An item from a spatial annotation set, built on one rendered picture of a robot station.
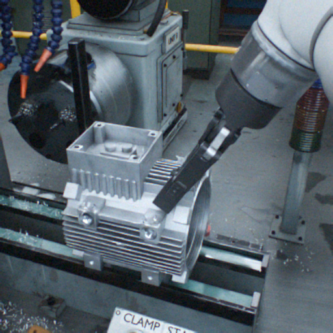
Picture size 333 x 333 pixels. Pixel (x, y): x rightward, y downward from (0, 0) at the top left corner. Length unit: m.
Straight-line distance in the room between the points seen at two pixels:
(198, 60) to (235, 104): 3.46
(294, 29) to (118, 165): 0.34
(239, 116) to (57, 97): 0.57
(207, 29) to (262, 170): 2.69
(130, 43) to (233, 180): 0.45
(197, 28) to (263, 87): 3.41
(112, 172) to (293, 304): 0.46
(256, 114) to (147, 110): 0.70
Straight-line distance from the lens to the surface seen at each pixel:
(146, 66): 1.13
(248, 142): 1.41
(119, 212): 0.68
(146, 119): 1.19
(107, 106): 0.98
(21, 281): 0.93
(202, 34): 3.88
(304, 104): 0.89
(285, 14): 0.44
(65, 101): 0.99
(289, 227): 1.06
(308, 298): 0.95
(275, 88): 0.48
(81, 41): 0.83
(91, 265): 0.74
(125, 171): 0.66
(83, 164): 0.69
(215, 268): 0.83
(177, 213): 0.64
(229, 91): 0.50
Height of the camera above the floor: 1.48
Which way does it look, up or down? 33 degrees down
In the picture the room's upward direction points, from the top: straight up
